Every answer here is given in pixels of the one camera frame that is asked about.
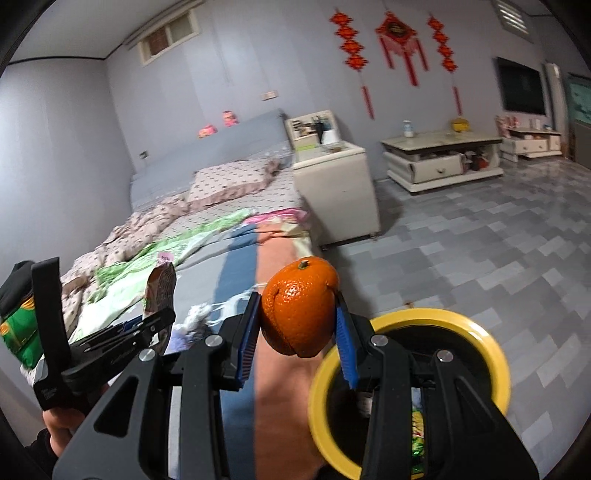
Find pink dotted pillow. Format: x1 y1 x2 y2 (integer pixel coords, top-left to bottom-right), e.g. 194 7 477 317
187 157 282 208

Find glass fish tank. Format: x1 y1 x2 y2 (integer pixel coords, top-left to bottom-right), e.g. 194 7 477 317
567 74 591 125

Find cream nightstand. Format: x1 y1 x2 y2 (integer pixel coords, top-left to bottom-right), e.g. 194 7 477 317
284 110 382 250

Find small high window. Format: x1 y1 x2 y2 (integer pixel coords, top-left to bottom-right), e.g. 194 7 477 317
137 9 202 65

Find orange fruit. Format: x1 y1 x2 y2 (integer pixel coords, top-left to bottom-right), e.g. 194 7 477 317
261 257 341 358

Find green floral quilt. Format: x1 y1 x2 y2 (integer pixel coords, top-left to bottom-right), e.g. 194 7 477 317
74 208 252 333

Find person's left hand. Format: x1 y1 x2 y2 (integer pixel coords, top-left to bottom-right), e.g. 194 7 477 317
41 401 96 457

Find yellow rimmed black bin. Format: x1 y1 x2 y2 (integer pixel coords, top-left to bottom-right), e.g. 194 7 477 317
308 308 511 469

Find dark cloth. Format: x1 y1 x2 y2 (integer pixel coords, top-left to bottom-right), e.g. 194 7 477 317
0 261 35 310

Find pink orange snack packet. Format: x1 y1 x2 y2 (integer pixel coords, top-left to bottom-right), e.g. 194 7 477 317
145 251 177 324

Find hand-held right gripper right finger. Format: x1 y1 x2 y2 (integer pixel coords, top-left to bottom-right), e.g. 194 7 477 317
333 293 541 480

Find grey upholstered bed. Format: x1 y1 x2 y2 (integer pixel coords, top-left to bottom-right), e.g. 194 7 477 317
60 108 324 480

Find red knot string decoration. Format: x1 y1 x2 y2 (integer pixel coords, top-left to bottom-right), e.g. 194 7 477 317
427 14 463 116
329 9 376 121

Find grey blue orange striped bedsheet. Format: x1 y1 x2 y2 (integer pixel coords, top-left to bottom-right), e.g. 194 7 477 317
69 226 324 480

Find cream coffee table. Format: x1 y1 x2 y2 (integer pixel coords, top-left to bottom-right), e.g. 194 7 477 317
381 131 505 195

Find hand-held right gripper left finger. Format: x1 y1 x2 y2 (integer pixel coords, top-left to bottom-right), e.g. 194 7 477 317
52 291 264 480

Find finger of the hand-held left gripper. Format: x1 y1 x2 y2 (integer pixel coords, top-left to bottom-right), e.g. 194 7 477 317
69 307 176 359
62 323 174 393

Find black wall television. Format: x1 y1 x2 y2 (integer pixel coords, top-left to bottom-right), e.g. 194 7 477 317
495 56 548 115

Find white crumpled tissue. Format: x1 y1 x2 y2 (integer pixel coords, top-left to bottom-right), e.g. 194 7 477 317
182 305 215 340

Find white standing air conditioner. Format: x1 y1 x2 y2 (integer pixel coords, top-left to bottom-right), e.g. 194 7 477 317
542 62 566 132

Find window with grey blinds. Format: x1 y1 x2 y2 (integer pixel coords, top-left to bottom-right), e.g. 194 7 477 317
492 0 532 38

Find cream television stand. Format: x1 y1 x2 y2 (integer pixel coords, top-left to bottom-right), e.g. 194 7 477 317
501 127 564 161

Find pink dotted quilt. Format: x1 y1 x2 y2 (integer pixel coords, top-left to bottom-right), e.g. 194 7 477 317
60 194 190 301

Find pink cloth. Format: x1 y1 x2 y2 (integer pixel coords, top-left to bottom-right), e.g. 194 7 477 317
245 208 309 227

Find green yellow snack wrapper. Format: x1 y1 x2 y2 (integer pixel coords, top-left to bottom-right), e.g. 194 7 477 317
411 388 428 476
0 295 44 370

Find white dotted fitted sheet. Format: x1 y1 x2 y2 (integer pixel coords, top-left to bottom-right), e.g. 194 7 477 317
166 166 303 241

